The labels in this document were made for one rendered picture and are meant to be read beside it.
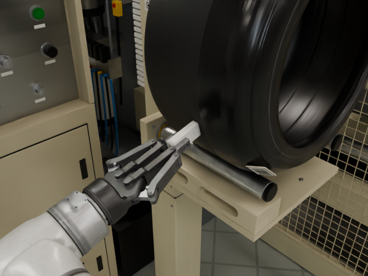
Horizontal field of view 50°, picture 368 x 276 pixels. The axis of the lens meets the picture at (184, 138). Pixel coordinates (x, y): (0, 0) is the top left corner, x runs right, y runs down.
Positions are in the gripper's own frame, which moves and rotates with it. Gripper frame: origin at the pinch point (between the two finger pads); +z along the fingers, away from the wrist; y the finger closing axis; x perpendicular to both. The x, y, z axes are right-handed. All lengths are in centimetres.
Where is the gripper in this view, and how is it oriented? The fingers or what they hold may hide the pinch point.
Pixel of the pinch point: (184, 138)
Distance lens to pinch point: 71.5
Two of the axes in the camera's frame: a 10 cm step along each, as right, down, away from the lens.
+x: 1.8, 7.3, 6.6
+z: 7.0, -5.6, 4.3
